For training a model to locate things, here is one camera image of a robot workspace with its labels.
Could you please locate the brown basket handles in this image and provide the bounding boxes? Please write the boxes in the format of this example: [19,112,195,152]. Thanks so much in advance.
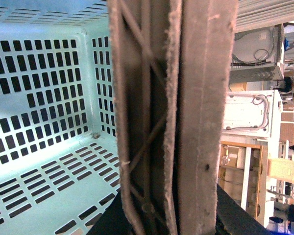
[107,0,239,235]

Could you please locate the wooden shelf with boxes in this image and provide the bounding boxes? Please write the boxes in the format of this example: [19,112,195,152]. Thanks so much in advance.
[218,141,272,227]

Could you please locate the white appliance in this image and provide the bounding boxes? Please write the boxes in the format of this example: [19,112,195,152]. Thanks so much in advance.
[222,90,283,140]
[229,24,285,84]

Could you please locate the white appliance back lower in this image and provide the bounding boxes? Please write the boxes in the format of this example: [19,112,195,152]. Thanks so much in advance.
[222,90,283,140]

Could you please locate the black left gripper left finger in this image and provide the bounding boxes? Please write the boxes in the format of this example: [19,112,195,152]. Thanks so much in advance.
[87,192,132,235]

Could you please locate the white appliance back upper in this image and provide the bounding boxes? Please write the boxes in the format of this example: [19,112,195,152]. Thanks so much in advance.
[229,24,285,84]

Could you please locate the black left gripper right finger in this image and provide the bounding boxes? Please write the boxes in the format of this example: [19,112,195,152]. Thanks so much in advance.
[215,185,271,235]

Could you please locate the light blue plastic basket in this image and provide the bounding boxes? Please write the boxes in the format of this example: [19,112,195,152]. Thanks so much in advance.
[0,0,120,235]

